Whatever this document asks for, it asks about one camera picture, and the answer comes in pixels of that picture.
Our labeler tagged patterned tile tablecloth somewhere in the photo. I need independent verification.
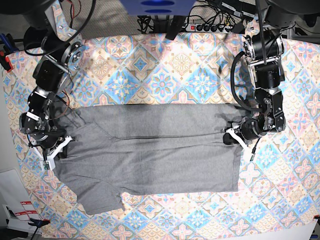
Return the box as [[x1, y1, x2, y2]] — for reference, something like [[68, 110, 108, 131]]
[[0, 33, 320, 240]]

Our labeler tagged grey T-shirt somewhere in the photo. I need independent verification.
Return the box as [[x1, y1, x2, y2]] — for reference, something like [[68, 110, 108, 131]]
[[54, 104, 247, 215]]

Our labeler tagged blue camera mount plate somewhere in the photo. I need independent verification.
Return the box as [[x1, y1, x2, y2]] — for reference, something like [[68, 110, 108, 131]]
[[120, 0, 196, 16]]

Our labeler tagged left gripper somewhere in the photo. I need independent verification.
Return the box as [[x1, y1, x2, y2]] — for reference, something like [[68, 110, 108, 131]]
[[222, 118, 263, 152]]

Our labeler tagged black centre post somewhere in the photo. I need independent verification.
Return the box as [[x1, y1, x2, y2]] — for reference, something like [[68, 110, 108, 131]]
[[165, 15, 186, 41]]

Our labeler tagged red table clamp left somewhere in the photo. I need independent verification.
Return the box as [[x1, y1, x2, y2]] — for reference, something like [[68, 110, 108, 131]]
[[0, 51, 13, 73]]

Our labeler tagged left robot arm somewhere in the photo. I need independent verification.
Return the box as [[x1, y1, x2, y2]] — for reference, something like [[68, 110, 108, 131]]
[[223, 0, 320, 149]]

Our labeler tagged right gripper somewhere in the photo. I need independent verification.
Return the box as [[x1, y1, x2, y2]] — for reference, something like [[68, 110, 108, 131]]
[[27, 129, 77, 161]]

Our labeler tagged white power strip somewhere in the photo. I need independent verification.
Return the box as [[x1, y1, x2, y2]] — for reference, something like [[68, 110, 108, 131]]
[[185, 23, 232, 34]]

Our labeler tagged blue orange clamp bottom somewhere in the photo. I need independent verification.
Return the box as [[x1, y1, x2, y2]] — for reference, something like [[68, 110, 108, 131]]
[[28, 218, 50, 228]]

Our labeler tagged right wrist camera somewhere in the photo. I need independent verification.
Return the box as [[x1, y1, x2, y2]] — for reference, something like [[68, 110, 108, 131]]
[[40, 159, 56, 171]]

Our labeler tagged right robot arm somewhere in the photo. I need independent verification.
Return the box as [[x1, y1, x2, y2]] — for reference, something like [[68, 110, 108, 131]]
[[0, 0, 96, 165]]

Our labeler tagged white box with labels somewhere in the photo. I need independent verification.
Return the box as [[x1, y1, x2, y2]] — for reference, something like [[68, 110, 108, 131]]
[[0, 169, 42, 235]]

